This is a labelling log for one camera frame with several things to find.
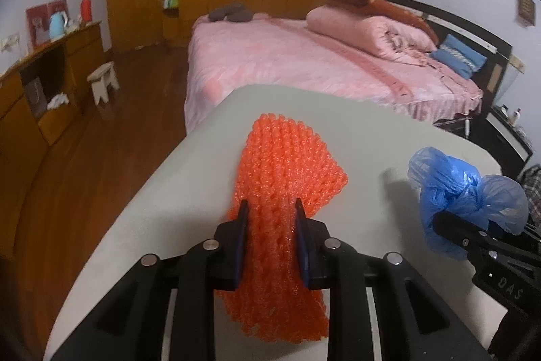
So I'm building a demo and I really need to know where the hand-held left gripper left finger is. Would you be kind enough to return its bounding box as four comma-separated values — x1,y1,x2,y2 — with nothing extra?
51,199,250,361

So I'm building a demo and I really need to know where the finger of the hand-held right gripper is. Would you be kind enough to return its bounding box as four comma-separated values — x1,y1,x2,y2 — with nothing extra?
431,210,508,260

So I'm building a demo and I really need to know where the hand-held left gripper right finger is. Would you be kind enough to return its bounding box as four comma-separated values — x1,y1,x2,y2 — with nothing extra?
295,198,493,361

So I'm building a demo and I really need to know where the blue plastic bag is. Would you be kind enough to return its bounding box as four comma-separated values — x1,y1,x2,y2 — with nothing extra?
407,146,530,261

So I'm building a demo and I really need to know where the orange foam net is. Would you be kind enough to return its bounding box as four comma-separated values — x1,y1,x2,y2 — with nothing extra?
220,113,349,345

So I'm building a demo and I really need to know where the plaid cloth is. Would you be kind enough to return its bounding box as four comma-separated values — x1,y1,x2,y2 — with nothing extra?
518,165,541,226

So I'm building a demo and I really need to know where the black nightstand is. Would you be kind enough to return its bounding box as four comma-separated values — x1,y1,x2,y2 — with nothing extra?
469,105,535,180

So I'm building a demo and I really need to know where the blue pillow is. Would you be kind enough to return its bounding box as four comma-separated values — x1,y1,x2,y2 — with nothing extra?
430,33,488,79

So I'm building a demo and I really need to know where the black headboard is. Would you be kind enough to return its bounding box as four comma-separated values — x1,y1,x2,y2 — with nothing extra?
366,0,513,108

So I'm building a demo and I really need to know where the pink bed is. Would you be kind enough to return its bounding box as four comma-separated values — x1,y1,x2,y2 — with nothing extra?
185,12,485,135

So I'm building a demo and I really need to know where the small wooden stool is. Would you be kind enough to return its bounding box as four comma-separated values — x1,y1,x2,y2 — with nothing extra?
87,63,120,106

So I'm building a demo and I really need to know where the folded pink quilt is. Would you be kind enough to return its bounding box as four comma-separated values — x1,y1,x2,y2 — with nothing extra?
305,5,438,59

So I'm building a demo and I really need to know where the grey clothing on bed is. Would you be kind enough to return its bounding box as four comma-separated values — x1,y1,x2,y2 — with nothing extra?
209,3,253,23

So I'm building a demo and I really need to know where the small white cloth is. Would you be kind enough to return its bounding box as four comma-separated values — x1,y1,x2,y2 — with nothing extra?
46,92,70,111

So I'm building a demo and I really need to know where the folded red-brown blanket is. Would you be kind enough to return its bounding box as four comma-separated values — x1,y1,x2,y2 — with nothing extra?
323,0,438,42

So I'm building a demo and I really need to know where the wooden cabinet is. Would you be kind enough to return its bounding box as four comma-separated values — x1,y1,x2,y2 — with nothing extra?
0,20,106,260

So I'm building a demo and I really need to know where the light blue kettle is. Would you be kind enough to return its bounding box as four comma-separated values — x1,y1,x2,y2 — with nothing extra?
48,11,69,40

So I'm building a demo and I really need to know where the brown wall plaque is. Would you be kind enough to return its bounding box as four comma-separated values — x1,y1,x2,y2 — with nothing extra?
516,0,537,27

